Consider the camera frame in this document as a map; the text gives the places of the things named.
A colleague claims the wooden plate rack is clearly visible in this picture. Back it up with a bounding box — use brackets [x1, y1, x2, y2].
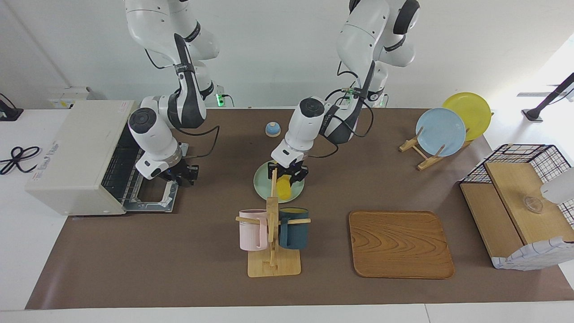
[399, 127, 472, 171]

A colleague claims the wooden serving tray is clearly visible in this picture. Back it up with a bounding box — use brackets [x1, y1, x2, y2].
[348, 210, 455, 279]

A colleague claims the mint green plate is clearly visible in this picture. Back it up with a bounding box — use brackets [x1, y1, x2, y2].
[253, 160, 305, 204]

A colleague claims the coiled black cable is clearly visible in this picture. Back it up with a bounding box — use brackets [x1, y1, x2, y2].
[0, 146, 42, 175]

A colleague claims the white wall box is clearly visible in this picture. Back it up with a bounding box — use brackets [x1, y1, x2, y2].
[47, 87, 96, 109]

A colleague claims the yellow plate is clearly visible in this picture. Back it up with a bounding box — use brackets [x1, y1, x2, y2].
[442, 92, 492, 141]

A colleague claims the metal oven rack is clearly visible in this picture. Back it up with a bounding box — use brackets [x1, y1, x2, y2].
[102, 130, 147, 205]

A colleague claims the white checked cloth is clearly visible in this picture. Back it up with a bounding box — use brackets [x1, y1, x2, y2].
[491, 236, 574, 271]

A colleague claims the black stand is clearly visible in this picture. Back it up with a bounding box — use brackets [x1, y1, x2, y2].
[522, 73, 574, 122]

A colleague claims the light blue plate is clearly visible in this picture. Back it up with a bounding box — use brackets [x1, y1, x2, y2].
[415, 108, 467, 157]

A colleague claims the brown table mat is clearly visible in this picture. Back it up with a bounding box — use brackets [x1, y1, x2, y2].
[25, 108, 574, 310]

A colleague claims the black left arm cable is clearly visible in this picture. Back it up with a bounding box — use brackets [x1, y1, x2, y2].
[309, 63, 375, 159]

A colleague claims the pink mug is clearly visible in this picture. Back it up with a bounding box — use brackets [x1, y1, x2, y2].
[239, 209, 269, 251]

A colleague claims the cream toaster oven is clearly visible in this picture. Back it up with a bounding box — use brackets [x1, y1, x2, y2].
[25, 100, 145, 217]

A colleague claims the yellow corn cob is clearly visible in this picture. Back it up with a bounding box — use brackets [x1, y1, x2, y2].
[276, 175, 293, 201]

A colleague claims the wooden mug rack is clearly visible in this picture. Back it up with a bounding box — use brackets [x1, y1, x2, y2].
[236, 170, 311, 278]

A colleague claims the dark blue mug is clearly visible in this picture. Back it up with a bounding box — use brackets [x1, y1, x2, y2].
[278, 207, 309, 250]

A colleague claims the glass oven door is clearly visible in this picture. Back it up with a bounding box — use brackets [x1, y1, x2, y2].
[123, 179, 179, 213]

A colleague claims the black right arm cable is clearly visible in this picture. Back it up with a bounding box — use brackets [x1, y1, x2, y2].
[143, 34, 221, 159]

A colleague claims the black wire basket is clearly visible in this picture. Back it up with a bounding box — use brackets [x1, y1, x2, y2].
[460, 144, 574, 225]

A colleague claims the wire basket wooden shelf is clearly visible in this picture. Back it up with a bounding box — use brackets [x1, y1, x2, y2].
[460, 161, 574, 269]

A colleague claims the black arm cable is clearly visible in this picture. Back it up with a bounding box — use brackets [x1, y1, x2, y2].
[143, 34, 221, 159]
[309, 63, 375, 159]

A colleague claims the white rounded device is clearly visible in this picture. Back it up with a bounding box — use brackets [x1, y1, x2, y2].
[540, 167, 574, 205]

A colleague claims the black desk clamp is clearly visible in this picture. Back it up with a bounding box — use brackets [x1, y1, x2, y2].
[0, 93, 24, 122]

